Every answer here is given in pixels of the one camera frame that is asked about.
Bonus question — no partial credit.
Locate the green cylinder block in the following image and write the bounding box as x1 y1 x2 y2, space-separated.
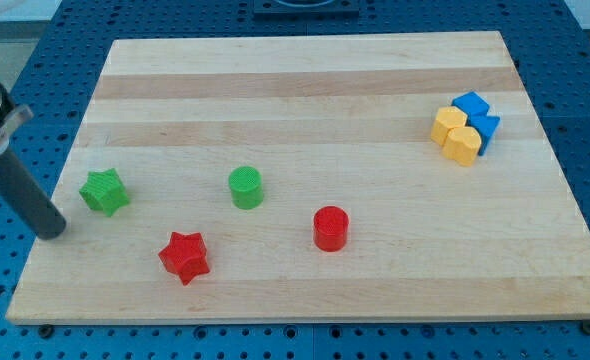
228 166 264 210

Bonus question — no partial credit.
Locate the blue triangle block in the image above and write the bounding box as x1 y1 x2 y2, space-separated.
468 115 501 156

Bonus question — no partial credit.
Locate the green star block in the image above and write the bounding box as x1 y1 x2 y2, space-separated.
79 168 130 217

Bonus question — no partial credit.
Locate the red star block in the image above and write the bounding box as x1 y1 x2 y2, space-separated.
158 232 210 286

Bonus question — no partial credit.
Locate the blue cube block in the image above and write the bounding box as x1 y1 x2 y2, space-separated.
451 91 490 116

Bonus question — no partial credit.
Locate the yellow hexagon block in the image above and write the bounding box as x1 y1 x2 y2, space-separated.
430 106 468 146

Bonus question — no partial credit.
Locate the yellow heart block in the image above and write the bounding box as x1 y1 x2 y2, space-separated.
442 126 482 167

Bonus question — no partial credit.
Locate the red cylinder block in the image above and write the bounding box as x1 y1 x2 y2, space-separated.
313 206 349 252

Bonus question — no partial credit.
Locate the wooden board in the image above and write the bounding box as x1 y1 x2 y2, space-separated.
6 31 590 325

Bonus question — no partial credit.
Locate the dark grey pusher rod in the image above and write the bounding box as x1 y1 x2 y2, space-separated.
0 148 67 240

